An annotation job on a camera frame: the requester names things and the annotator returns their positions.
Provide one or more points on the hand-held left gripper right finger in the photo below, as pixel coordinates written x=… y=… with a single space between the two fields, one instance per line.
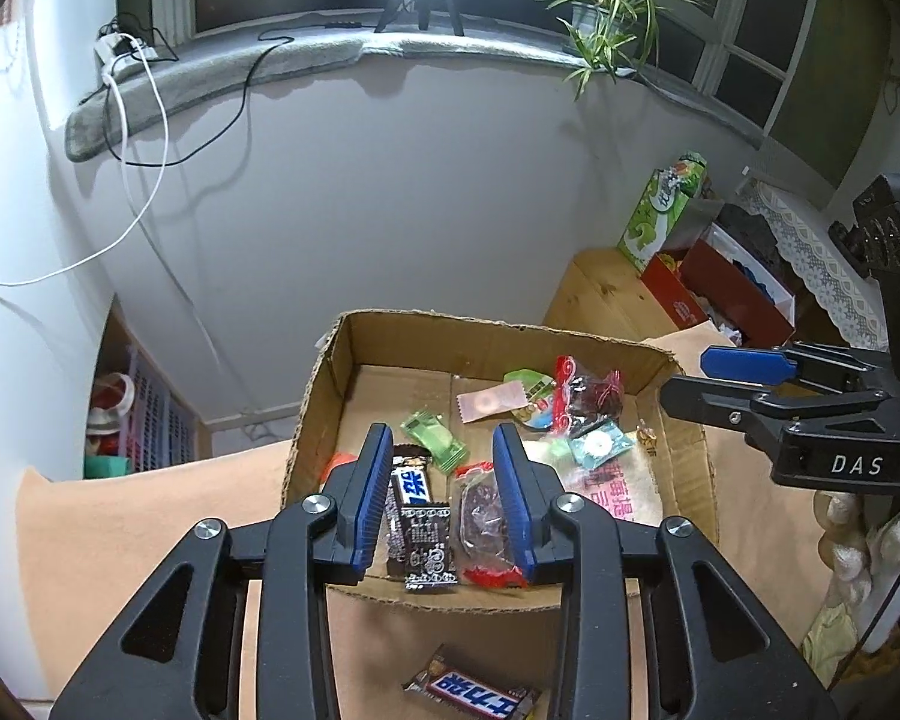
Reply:
x=511 y=495

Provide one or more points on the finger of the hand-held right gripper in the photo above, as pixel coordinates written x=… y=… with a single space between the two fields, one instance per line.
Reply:
x=705 y=399
x=742 y=364

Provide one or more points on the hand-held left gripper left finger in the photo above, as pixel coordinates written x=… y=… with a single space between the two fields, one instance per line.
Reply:
x=371 y=495

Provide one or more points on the red dried fruit packet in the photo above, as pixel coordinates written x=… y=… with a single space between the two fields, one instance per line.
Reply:
x=480 y=517
x=592 y=394

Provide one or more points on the brown chocolate bar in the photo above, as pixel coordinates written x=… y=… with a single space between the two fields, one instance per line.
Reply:
x=412 y=487
x=472 y=694

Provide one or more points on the orange snack packet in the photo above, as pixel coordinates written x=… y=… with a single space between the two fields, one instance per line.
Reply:
x=343 y=463

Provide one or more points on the black patterned snack packet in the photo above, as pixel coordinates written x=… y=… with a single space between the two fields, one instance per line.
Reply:
x=427 y=547

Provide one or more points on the green clear snack packet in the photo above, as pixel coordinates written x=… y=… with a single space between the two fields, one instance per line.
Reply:
x=435 y=439

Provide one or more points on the pink snack packet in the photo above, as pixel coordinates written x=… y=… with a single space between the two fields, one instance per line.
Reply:
x=487 y=403

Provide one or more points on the teal round candy packet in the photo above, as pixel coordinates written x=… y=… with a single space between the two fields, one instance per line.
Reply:
x=596 y=446

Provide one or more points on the brown cardboard box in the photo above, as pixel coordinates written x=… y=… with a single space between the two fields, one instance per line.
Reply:
x=405 y=349

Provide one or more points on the person's right hand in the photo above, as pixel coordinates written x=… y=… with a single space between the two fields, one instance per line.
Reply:
x=844 y=532

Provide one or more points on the small gold wrapped candy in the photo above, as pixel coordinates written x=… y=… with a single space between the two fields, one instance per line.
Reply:
x=649 y=439

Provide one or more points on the red cardboard box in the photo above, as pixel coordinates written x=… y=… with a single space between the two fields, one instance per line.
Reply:
x=720 y=294

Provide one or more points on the wrapped sliced bread packet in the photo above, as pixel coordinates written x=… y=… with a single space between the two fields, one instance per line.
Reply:
x=615 y=491

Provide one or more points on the white lace cloth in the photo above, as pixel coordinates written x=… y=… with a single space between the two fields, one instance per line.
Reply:
x=817 y=262

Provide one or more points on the green lid jelly cup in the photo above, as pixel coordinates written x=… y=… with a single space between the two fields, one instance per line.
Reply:
x=529 y=384

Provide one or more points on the green drink carton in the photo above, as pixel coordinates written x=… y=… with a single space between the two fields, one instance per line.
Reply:
x=649 y=217

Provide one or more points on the orange blanket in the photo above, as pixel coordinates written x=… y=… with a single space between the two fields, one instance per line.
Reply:
x=157 y=495

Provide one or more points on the lilac plastic basket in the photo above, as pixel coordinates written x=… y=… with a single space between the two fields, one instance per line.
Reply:
x=157 y=412

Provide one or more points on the red and white bag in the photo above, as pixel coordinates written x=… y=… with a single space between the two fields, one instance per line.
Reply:
x=112 y=412

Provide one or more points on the yellow cloth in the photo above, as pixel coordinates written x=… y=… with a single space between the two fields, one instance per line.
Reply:
x=840 y=637

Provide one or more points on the potted spider plant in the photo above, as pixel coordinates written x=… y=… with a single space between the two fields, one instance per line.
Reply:
x=607 y=7

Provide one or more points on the white power strip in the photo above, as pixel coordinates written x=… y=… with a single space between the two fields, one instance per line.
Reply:
x=124 y=46

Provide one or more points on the white window frame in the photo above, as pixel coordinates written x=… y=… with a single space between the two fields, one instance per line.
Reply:
x=724 y=30

